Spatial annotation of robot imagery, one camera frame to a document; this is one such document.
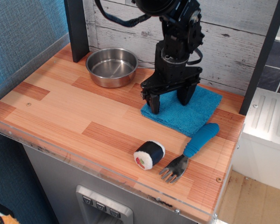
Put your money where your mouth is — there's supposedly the silver dispenser panel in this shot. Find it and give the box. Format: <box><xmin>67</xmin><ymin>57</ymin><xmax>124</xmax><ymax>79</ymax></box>
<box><xmin>76</xmin><ymin>185</ymin><xmax>134</xmax><ymax>224</ymax></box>

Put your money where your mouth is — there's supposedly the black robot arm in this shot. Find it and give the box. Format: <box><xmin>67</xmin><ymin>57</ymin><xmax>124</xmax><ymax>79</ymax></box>
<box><xmin>135</xmin><ymin>0</ymin><xmax>204</xmax><ymax>114</ymax></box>

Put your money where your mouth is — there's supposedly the plush sushi roll toy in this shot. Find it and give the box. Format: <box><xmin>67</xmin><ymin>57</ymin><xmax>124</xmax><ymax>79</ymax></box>
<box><xmin>133</xmin><ymin>140</ymin><xmax>165</xmax><ymax>170</ymax></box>

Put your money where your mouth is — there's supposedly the blue towel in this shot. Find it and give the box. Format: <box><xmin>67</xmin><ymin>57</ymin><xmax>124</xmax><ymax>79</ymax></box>
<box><xmin>141</xmin><ymin>86</ymin><xmax>222</xmax><ymax>137</ymax></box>

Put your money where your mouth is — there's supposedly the blue handled metal fork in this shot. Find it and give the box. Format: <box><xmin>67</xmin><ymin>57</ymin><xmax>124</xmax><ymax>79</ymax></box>
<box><xmin>159</xmin><ymin>123</ymin><xmax>219</xmax><ymax>183</ymax></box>

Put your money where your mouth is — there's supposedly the orange object at corner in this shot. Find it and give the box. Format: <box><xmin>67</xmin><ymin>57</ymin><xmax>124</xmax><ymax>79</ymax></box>
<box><xmin>0</xmin><ymin>215</ymin><xmax>20</xmax><ymax>224</ymax></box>

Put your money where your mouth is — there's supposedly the dark right post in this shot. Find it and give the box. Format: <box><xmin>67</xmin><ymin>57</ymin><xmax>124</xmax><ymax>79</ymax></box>
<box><xmin>239</xmin><ymin>0</ymin><xmax>280</xmax><ymax>115</ymax></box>

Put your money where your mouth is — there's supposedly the clear acrylic edge guard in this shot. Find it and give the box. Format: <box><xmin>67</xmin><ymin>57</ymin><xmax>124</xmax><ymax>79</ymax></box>
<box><xmin>0</xmin><ymin>121</ymin><xmax>218</xmax><ymax>224</ymax></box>

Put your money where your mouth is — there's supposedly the dark post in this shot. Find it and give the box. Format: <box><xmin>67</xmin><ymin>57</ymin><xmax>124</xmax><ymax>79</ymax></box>
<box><xmin>64</xmin><ymin>0</ymin><xmax>89</xmax><ymax>63</ymax></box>
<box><xmin>239</xmin><ymin>0</ymin><xmax>280</xmax><ymax>115</ymax></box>

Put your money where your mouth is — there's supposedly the small steel pot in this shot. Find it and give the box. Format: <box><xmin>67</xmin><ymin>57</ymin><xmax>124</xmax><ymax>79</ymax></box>
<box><xmin>85</xmin><ymin>48</ymin><xmax>139</xmax><ymax>88</ymax></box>

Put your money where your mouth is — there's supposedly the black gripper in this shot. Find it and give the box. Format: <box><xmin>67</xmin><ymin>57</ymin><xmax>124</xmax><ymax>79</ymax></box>
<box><xmin>141</xmin><ymin>56</ymin><xmax>203</xmax><ymax>114</ymax></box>

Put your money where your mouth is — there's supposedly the white toy sink unit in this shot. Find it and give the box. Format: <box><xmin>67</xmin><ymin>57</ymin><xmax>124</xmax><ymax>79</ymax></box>
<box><xmin>232</xmin><ymin>88</ymin><xmax>280</xmax><ymax>189</ymax></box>

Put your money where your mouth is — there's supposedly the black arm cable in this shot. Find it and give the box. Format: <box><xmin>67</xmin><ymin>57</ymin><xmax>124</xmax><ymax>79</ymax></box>
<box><xmin>93</xmin><ymin>0</ymin><xmax>152</xmax><ymax>28</ymax></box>

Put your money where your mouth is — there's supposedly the dark left post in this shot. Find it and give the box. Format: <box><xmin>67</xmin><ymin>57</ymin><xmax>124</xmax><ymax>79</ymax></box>
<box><xmin>64</xmin><ymin>0</ymin><xmax>89</xmax><ymax>63</ymax></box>

